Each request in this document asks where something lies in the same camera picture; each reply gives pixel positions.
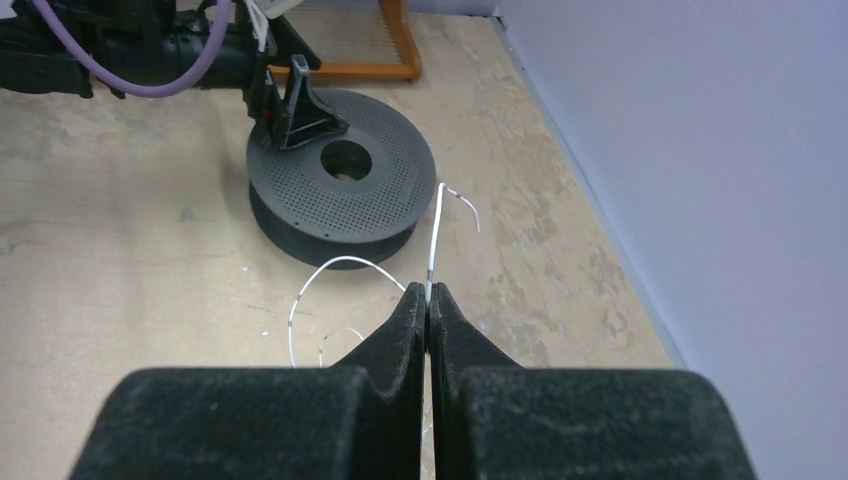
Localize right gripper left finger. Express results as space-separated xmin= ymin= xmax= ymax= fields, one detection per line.
xmin=71 ymin=283 xmax=426 ymax=479

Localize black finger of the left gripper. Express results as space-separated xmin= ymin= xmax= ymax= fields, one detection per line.
xmin=271 ymin=54 xmax=349 ymax=150

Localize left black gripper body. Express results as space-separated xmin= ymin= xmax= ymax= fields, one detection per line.
xmin=245 ymin=16 xmax=322 ymax=141

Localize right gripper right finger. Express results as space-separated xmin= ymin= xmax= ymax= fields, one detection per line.
xmin=429 ymin=283 xmax=756 ymax=479

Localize black cable spool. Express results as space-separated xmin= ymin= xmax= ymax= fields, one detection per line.
xmin=246 ymin=88 xmax=436 ymax=266

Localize white cable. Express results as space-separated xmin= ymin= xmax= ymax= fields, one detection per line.
xmin=288 ymin=182 xmax=482 ymax=372

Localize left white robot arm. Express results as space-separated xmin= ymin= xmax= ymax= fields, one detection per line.
xmin=1 ymin=1 xmax=348 ymax=150

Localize wooden rack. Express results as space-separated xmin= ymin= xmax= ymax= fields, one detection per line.
xmin=284 ymin=0 xmax=422 ymax=82

